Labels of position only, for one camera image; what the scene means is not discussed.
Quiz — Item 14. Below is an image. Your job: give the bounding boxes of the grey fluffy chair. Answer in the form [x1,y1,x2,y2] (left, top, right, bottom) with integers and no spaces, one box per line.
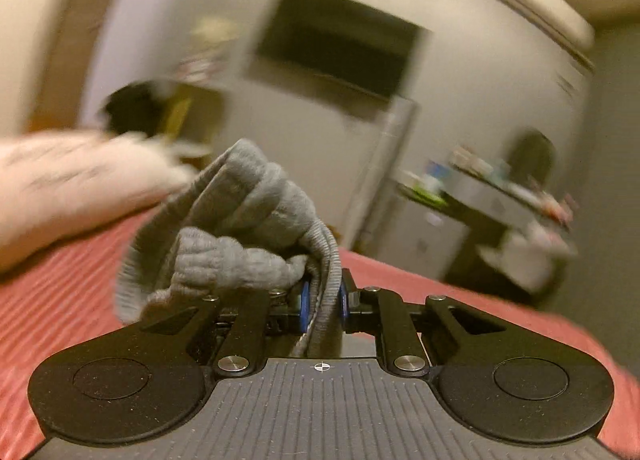
[476,221,578,301]

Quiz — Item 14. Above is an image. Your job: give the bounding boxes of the pink white pillow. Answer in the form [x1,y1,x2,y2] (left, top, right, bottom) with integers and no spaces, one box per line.
[1,131,196,272]

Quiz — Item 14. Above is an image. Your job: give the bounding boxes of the round vanity mirror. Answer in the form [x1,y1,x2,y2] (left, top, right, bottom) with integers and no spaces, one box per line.
[506,129,556,187]

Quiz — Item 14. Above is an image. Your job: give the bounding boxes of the black bag on floor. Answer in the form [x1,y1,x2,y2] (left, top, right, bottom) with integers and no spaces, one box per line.
[103,82,164,137]

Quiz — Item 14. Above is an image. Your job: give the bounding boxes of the grey sweat pants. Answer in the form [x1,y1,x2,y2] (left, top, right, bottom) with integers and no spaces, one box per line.
[114,139,342,358]

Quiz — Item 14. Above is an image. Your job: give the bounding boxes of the grey vanity desk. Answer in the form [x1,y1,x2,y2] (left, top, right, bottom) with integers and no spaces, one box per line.
[439,159,576,285]

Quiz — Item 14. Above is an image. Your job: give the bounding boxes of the blue white canister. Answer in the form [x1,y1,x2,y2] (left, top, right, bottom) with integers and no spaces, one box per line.
[422,160,448,194]

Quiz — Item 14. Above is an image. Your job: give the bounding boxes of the white standing panel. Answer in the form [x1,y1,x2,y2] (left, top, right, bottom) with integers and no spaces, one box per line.
[341,96,418,249]

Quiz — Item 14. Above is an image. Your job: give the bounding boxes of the wooden room door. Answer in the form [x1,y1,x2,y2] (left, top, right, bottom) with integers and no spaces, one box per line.
[26,0,113,133]

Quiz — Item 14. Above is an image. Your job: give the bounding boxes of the white air conditioner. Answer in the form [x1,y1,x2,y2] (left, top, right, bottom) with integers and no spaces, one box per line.
[500,0,594,65]

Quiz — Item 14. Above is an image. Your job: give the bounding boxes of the grey small cabinet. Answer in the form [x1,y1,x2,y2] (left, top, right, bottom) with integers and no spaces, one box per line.
[355,180,470,280]

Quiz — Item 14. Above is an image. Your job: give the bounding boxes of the yellow leg side table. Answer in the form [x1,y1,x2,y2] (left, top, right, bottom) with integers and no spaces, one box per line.
[153,75,230,166]

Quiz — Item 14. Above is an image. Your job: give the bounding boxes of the cream flower bouquet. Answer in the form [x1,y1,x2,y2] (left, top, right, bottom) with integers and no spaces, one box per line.
[175,16,239,84]

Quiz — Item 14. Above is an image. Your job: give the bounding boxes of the red ribbed bed cover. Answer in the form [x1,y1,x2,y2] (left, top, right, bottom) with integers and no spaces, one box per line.
[1,212,639,459]

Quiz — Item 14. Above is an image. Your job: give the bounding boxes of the wall mounted black television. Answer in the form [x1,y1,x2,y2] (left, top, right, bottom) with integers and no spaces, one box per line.
[244,0,428,103]

